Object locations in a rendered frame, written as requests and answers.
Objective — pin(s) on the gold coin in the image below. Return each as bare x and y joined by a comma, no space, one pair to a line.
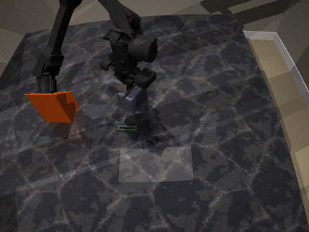
127,89

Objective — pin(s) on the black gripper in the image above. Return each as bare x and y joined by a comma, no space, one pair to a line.
126,72

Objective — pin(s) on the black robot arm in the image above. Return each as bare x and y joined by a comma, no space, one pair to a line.
139,47

